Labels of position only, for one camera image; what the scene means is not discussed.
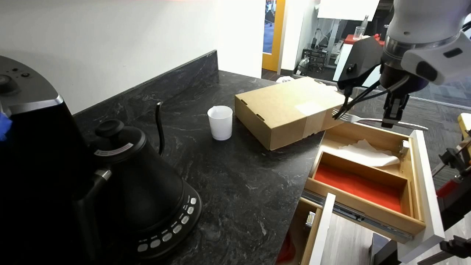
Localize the yellow door frame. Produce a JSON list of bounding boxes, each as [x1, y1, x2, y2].
[[261, 0, 288, 74]]

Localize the blue object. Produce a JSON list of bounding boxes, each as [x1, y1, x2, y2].
[[0, 111, 12, 145]]

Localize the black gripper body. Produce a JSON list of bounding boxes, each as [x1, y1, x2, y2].
[[380, 50, 429, 98]]

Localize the white cabinet with red top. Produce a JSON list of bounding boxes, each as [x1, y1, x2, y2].
[[333, 34, 391, 90]]

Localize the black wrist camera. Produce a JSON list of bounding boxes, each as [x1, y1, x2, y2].
[[338, 36, 388, 93]]

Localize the light wooden board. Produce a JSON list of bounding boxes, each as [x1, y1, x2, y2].
[[457, 112, 471, 145]]

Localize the white paper towel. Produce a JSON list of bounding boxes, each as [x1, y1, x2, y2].
[[333, 139, 402, 170]]

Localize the red drawer liner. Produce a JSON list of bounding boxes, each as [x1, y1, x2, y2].
[[314, 162, 405, 214]]

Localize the black coffee maker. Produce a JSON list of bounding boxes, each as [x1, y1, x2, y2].
[[0, 55, 109, 265]]

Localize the brown cardboard box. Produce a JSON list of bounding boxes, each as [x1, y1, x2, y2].
[[235, 76, 355, 152]]

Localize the small white cup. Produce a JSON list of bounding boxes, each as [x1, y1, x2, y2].
[[207, 105, 235, 143]]

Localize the black gooseneck kettle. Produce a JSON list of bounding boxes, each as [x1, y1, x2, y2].
[[93, 101, 190, 239]]

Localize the black kettle base with buttons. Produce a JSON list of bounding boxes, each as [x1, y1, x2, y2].
[[131, 183, 204, 260]]

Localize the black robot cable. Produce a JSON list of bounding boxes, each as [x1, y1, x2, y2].
[[332, 78, 411, 123]]

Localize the partly open wooden drawer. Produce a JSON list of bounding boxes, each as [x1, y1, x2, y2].
[[277, 192, 376, 265]]

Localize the white board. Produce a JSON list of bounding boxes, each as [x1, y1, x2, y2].
[[315, 0, 382, 23]]

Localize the black and red stand clamp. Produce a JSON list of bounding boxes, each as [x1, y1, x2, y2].
[[435, 142, 471, 233]]

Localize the open wooden drawer white front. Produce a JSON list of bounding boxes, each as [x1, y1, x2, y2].
[[304, 120, 448, 248]]

